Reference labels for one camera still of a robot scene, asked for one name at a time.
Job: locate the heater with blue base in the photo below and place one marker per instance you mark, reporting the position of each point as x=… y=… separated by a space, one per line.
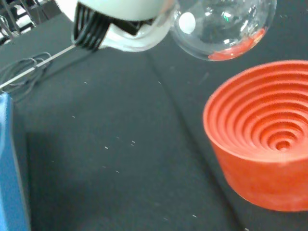
x=9 y=168

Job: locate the black bench cloth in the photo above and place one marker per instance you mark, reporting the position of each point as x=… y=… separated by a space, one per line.
x=120 y=125

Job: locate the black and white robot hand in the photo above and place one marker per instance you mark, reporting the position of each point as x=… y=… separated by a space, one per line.
x=125 y=14

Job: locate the thin metal probe rod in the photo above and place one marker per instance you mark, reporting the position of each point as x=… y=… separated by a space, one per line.
x=29 y=72

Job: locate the black tripod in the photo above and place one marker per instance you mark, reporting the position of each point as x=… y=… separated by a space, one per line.
x=16 y=16

